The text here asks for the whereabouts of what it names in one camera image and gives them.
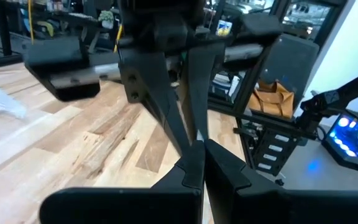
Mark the blue and yellow screen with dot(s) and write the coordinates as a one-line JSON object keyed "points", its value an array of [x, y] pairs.
{"points": [[224, 28]]}

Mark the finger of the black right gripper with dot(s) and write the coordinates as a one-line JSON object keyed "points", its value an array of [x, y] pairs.
{"points": [[154, 87], [204, 87]]}

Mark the computer with blue lights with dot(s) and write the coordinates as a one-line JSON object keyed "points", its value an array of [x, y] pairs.
{"points": [[350, 140]]}

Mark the small plant in white pot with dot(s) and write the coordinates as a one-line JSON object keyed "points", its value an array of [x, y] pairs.
{"points": [[106, 18]]}

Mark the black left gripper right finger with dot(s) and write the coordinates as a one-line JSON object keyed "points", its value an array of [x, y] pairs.
{"points": [[275, 208]]}

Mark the brown leather bag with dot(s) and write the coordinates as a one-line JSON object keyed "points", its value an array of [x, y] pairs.
{"points": [[272, 99]]}

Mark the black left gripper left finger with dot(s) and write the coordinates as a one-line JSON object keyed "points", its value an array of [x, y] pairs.
{"points": [[129, 205]]}

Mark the black unit with white labels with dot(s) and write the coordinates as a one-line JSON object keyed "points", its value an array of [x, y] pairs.
{"points": [[266, 151]]}

